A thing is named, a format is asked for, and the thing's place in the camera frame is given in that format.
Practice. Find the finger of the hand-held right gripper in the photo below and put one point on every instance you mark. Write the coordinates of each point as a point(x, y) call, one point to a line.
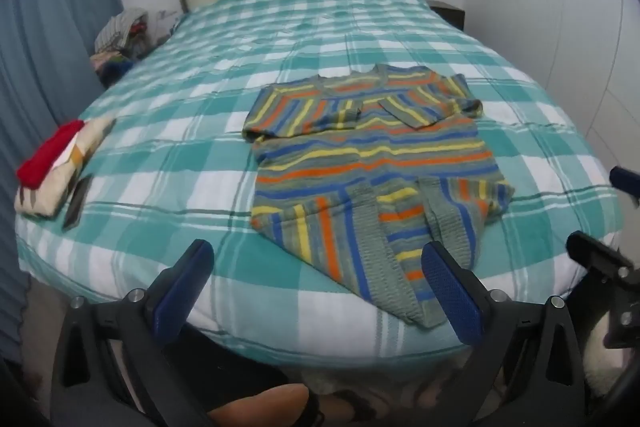
point(617, 277)
point(626, 182)

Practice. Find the teal plaid bed blanket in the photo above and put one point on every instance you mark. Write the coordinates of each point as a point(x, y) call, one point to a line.
point(175, 147)

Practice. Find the pile of clothes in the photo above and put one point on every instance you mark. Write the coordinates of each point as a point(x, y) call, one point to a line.
point(117, 42)

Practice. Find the cream patterned folded cloth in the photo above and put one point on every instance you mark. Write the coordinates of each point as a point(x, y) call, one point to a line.
point(55, 187)

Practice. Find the black phone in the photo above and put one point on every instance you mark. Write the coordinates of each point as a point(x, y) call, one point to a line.
point(77, 202)

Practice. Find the white wardrobe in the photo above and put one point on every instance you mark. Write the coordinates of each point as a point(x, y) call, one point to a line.
point(550, 7)

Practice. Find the white cloth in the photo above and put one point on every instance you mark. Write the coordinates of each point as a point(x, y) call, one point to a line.
point(600, 357)

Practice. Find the red cloth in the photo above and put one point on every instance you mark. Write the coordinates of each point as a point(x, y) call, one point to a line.
point(45, 157)

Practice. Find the blue curtain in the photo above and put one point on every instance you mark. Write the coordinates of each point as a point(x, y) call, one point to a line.
point(45, 32)

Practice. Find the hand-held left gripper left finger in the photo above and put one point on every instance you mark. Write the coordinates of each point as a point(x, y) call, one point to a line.
point(182, 287)

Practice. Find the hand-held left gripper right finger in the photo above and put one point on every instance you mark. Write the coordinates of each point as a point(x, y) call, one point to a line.
point(452, 289)

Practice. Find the dark nightstand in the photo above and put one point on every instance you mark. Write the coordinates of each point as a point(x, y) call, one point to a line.
point(450, 13)

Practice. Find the striped knit sweater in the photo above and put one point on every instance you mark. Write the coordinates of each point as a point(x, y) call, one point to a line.
point(380, 167)

